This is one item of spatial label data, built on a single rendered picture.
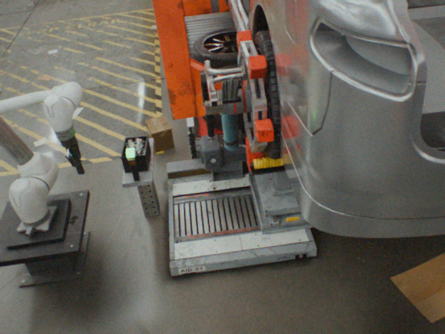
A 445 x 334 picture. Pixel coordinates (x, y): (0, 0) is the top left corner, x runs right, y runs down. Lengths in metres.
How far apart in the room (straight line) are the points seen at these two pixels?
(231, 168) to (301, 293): 1.04
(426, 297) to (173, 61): 1.88
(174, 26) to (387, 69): 1.51
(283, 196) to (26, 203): 1.42
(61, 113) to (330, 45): 1.23
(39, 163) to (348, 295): 1.81
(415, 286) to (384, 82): 1.51
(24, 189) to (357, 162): 1.72
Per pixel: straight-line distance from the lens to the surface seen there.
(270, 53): 2.09
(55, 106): 2.08
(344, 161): 1.39
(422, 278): 2.64
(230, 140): 2.55
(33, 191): 2.51
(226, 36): 4.17
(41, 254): 2.53
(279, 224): 2.58
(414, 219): 1.62
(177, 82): 2.74
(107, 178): 3.37
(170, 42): 2.63
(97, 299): 2.61
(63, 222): 2.60
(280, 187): 2.66
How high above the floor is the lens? 1.99
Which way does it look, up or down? 38 degrees down
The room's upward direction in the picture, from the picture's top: 6 degrees counter-clockwise
